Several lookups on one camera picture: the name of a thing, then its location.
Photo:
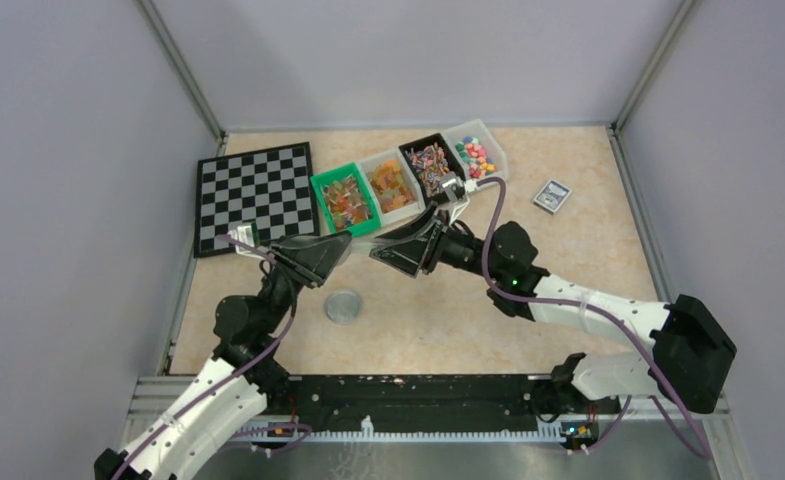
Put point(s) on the blue playing card box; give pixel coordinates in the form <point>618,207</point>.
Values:
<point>552,196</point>

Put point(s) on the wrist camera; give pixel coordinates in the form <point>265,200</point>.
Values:
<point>457,195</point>
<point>244,235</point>

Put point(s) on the black candy bin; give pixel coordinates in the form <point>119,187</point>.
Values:
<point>430,159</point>

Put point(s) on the white bin colourful candies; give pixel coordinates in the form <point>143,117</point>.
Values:
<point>477,151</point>

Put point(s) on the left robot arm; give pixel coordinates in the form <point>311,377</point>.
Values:
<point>233,386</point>

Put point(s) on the green candy bin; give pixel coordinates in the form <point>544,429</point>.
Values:
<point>346,201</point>

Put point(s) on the white bin orange candies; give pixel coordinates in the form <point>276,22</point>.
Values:
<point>392,186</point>

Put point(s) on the black grey chessboard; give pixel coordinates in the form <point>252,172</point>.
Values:
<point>269,189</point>

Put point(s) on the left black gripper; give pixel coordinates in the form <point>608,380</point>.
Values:
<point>316,256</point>

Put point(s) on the clear plastic scoop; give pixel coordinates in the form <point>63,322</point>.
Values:
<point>365,245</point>

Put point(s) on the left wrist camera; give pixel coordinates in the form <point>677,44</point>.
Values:
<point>244,235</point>

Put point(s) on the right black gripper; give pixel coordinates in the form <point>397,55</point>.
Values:
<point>408,253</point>

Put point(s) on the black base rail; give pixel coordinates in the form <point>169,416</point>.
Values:
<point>427,404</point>

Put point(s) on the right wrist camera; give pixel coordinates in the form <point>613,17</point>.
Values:
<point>457,195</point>

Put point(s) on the white cable duct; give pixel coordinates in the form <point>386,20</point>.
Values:
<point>260,430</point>

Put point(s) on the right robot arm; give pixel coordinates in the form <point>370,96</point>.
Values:
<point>677,350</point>

